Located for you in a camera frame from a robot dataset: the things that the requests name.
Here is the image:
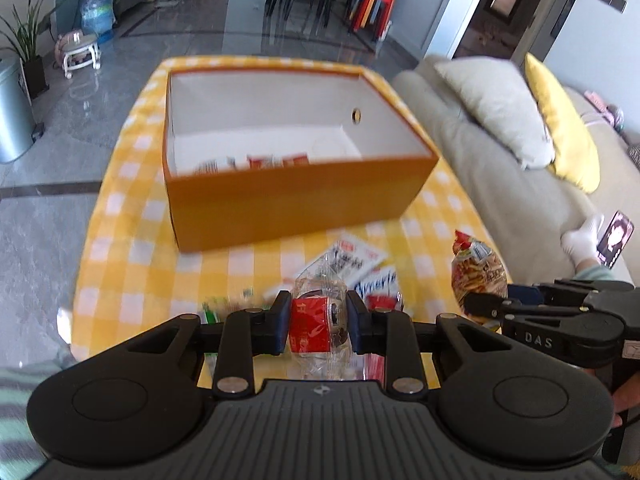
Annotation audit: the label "clear white snack packet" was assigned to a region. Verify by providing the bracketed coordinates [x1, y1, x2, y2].
[311, 134, 360, 162]

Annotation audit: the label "white spicy strip packet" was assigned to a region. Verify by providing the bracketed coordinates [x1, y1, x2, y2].
[320, 237, 388, 286]

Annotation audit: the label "yellow pillow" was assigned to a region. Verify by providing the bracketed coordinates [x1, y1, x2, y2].
[524, 52, 601, 195]

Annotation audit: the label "white pillow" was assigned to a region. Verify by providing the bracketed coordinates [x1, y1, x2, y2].
[434, 57, 556, 170]

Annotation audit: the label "white round stool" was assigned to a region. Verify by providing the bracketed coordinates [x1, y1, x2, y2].
[59, 34, 101, 79]

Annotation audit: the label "clear bag of snack sticks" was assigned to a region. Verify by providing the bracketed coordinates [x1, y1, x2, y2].
[450, 230, 510, 312]

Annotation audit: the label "person's right hand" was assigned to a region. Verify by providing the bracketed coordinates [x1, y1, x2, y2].
[610, 371, 640, 428]

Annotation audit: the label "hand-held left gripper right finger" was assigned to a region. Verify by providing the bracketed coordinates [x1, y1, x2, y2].
[346, 290, 522, 401]

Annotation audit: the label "pink backpack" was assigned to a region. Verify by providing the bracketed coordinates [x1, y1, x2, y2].
[54, 31, 83, 63]

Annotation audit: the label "stack of colourful plastic stools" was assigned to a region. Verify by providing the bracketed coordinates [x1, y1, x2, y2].
[372, 0, 399, 42]
[347, 0, 382, 33]

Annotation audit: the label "beige sofa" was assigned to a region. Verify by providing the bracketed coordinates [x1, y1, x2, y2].
[392, 55, 640, 286]

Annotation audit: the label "grey metal trash can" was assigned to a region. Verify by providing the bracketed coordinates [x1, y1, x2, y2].
[0, 57, 43, 165]

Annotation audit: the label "another person's forearm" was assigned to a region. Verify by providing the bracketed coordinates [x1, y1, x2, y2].
[574, 264, 632, 282]

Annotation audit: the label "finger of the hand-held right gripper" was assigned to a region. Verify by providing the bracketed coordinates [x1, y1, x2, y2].
[506, 280, 636, 307]
[462, 291, 591, 324]

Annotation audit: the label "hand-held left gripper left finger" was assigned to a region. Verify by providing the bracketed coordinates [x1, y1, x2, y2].
[111, 291, 293, 401]

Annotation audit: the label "tall plant in black pot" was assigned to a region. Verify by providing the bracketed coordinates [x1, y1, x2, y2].
[0, 0, 52, 101]

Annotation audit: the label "blue water jug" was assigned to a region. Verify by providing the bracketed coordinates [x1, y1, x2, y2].
[81, 0, 117, 37]

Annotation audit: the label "yellow checkered tablecloth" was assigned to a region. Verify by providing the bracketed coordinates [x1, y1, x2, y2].
[72, 55, 513, 396]

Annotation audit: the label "orange cardboard box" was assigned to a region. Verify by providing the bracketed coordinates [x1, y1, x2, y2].
[162, 56, 441, 253]

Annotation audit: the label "person's striped green clothing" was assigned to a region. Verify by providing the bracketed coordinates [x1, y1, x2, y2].
[0, 345, 76, 480]

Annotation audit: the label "yellow white snack packet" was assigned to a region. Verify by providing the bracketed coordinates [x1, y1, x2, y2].
[350, 266, 407, 317]

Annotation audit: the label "clear red label snack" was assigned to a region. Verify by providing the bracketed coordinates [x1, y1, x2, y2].
[289, 252, 351, 382]

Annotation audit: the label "pink items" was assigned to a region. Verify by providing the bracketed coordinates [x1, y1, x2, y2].
[584, 90, 627, 132]

